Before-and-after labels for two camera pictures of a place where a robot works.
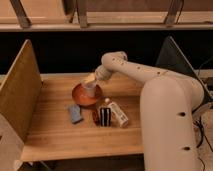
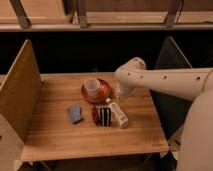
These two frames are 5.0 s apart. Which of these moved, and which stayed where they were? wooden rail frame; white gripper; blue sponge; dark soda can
Moved: white gripper
Stayed: dark soda can; wooden rail frame; blue sponge
